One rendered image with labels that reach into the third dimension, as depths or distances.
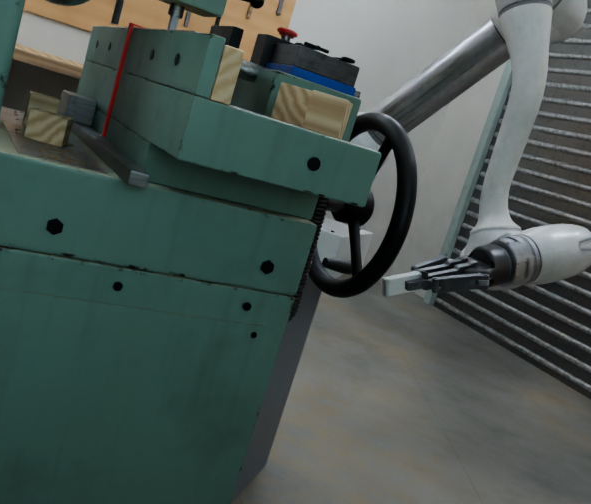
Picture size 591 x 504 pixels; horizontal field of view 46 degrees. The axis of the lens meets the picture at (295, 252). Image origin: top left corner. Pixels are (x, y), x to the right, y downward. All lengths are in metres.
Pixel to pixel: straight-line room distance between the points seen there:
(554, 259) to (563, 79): 3.32
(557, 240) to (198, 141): 0.83
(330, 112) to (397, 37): 4.29
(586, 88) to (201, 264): 3.81
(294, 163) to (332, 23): 4.10
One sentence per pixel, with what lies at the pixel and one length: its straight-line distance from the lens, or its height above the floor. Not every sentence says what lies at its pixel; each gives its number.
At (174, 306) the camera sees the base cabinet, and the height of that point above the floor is 0.68.
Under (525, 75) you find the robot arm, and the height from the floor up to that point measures 1.11.
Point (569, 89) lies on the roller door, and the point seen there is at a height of 1.56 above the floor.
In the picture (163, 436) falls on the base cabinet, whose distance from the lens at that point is 0.84.
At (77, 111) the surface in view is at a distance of 1.02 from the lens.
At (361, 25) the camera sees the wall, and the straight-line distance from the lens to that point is 4.87.
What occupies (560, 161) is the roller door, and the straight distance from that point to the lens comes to 4.39.
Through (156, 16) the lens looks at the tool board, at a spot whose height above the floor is 1.25.
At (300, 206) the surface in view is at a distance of 0.81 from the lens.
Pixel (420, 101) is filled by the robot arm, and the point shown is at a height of 1.04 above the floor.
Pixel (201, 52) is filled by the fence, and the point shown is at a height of 0.94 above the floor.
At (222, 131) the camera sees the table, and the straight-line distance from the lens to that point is 0.65.
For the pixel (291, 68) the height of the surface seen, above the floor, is 0.97.
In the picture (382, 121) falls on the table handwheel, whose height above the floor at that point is 0.94.
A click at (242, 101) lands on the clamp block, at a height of 0.91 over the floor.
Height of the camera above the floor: 0.90
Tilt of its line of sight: 10 degrees down
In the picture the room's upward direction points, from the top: 17 degrees clockwise
